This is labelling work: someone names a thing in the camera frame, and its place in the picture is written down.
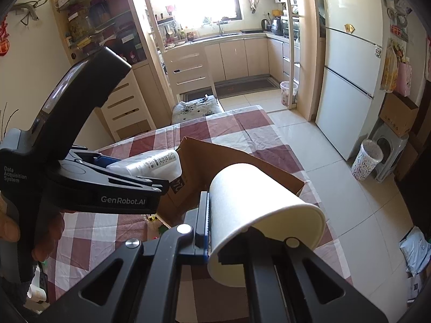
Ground white paper cup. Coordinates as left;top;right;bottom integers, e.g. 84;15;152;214
207;163;326;287

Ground white plastic bottle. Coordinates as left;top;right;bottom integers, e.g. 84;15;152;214
107;149;182;182

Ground person left hand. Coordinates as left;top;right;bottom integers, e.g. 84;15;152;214
0;197;65;262

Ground brown cardboard box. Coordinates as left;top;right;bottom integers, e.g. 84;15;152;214
155;135;306;229

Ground grey plastic mail bag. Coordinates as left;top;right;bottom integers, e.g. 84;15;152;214
399;226;430;276

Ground red white checkered tablecloth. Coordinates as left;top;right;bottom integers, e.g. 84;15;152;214
47;106;351;322

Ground patterned white waste bin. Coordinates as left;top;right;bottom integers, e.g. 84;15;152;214
351;139;384;181

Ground white chair with cushion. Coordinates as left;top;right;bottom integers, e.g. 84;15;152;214
164;43;225;126

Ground wooden display shelf cabinet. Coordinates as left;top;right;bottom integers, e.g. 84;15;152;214
53;0;147;66

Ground grey plastic stool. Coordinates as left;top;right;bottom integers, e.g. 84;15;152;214
371;122;408;183

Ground small kitchen waste basket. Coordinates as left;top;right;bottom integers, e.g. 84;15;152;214
280;81;298;107

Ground dark kitchen floor mat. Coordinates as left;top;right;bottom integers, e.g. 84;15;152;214
215;77;278;99

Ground cardboard box on stool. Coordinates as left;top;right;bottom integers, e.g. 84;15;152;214
379;93;419;137

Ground kitchen base cabinets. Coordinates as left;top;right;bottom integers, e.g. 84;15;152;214
164;31;303;90

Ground pink gift bag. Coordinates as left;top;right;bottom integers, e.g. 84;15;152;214
394;58;412;97

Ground white refrigerator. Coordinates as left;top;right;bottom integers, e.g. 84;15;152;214
316;0;384;159

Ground red paper wall decoration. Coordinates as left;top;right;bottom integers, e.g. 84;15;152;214
0;18;10;57

